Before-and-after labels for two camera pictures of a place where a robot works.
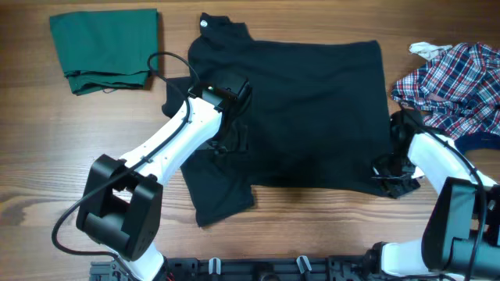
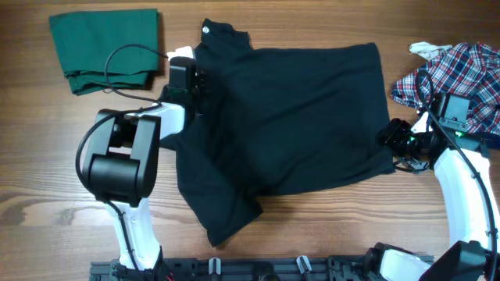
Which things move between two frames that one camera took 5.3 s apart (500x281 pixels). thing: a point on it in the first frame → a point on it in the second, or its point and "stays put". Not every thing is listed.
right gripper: x=393 y=178 → x=401 y=146
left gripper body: x=233 y=140 → x=201 y=83
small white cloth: x=426 y=50 stays put
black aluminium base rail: x=253 y=268 stays put
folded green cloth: x=106 y=50 stays put
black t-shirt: x=317 y=118 stays put
